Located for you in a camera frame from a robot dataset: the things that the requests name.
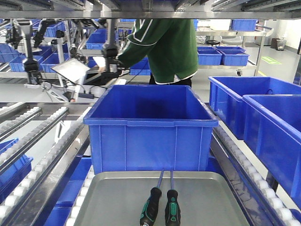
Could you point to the green black screwdriver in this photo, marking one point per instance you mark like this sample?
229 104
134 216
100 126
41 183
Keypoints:
150 208
172 210

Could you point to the blue bin right front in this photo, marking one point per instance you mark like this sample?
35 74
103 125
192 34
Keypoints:
273 133

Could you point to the person in green sweater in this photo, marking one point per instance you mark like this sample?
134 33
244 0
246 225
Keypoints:
170 47

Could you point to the blue bin right rear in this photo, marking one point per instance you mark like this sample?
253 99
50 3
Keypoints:
226 97

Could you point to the blue bin on rollers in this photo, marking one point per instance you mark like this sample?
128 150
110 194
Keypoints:
150 127

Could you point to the large metal tray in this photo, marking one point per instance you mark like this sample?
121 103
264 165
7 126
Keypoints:
117 199

